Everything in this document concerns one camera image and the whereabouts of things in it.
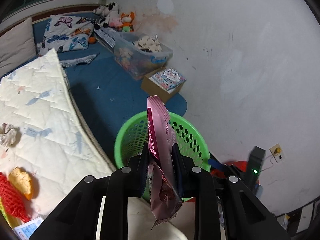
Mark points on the orange fox plush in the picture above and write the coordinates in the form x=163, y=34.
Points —
x=126, y=21

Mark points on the blue bed mattress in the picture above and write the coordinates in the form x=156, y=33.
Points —
x=105, y=87

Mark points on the clear plastic storage box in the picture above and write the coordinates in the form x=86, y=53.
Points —
x=135, y=60

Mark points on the black white cow plush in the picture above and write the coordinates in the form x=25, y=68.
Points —
x=107, y=13

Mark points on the orange peel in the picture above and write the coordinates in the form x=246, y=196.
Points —
x=22, y=182

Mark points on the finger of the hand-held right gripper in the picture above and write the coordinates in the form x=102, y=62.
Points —
x=217, y=166

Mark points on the colourful cartoon book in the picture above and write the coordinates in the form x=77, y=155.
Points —
x=168, y=78

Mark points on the white tissue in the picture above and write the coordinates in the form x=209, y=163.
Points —
x=8, y=134

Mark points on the patterned beige cloth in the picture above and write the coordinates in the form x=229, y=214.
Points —
x=147, y=43

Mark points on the green plastic basket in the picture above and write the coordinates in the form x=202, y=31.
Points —
x=130, y=135

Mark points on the brown cardboard box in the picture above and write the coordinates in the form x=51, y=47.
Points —
x=155, y=90

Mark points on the grey patterned folded mat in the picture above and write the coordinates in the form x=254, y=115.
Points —
x=106, y=36

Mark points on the white blue cardboard box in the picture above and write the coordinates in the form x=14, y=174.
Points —
x=28, y=228

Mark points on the small orange ball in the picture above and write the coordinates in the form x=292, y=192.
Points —
x=92, y=40

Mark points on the pink snack packet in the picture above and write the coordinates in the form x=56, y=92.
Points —
x=160, y=135

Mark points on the pink plush toy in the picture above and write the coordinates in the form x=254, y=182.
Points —
x=115, y=23

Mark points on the butterfly print pillow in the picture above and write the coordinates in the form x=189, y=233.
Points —
x=66, y=33

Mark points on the grey pillow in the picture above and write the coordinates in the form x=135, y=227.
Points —
x=15, y=45

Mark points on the wall socket yellow plug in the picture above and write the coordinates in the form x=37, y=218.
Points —
x=277, y=152

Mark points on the red foam net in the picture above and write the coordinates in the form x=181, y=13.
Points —
x=11, y=197

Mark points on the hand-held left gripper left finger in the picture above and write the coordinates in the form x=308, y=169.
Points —
x=143, y=172

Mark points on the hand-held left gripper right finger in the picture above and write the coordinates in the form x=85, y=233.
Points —
x=178, y=172

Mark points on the grey patterned cloth strip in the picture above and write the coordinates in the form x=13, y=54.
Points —
x=80, y=60

